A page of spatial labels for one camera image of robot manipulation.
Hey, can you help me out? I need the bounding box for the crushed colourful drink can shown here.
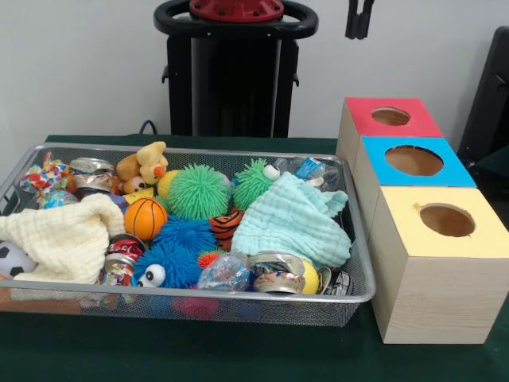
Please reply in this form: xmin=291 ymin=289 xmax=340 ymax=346
xmin=99 ymin=255 xmax=136 ymax=287

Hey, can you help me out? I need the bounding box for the clear mesh bin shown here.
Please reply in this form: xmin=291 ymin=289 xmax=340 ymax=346
xmin=0 ymin=143 xmax=376 ymax=327

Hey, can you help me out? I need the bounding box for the wooden box with three holes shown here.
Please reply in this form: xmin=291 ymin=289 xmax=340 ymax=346
xmin=336 ymin=97 xmax=509 ymax=345

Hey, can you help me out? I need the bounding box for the green furry monster toy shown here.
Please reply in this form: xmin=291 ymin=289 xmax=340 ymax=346
xmin=232 ymin=158 xmax=281 ymax=211

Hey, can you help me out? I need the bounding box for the orange tiger striped ball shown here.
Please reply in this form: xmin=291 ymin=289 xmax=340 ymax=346
xmin=208 ymin=207 xmax=246 ymax=251

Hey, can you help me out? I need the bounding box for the mint green muslin cloth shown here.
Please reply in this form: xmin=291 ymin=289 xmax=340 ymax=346
xmin=231 ymin=172 xmax=352 ymax=269

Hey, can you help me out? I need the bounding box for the green spiky rubber ball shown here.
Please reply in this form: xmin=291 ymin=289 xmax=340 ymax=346
xmin=167 ymin=164 xmax=232 ymax=220

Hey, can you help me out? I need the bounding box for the blue spiky rubber ball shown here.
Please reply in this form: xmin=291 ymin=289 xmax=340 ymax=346
xmin=151 ymin=215 xmax=217 ymax=254

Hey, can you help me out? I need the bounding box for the blue furry monster toy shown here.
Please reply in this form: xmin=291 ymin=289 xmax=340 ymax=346
xmin=131 ymin=243 xmax=204 ymax=289

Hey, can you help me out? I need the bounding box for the yellow plush animal toy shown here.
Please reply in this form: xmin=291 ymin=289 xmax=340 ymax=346
xmin=116 ymin=142 xmax=169 ymax=194

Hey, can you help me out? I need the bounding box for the small orange basketball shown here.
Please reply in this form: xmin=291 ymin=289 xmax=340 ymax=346
xmin=124 ymin=197 xmax=169 ymax=241

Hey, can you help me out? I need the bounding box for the dark green table cloth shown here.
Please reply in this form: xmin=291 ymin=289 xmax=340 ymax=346
xmin=0 ymin=134 xmax=509 ymax=382

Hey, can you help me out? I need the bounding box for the cream muslin cloth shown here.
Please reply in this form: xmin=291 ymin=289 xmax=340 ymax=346
xmin=0 ymin=193 xmax=126 ymax=285

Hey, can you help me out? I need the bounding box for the small black white soccer ball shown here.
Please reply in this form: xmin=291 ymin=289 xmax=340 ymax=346
xmin=0 ymin=241 xmax=37 ymax=279

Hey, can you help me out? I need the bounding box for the black upright panel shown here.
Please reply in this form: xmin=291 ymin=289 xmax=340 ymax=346
xmin=457 ymin=26 xmax=509 ymax=184

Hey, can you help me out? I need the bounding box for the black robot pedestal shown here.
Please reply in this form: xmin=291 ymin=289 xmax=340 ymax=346
xmin=153 ymin=0 xmax=319 ymax=138

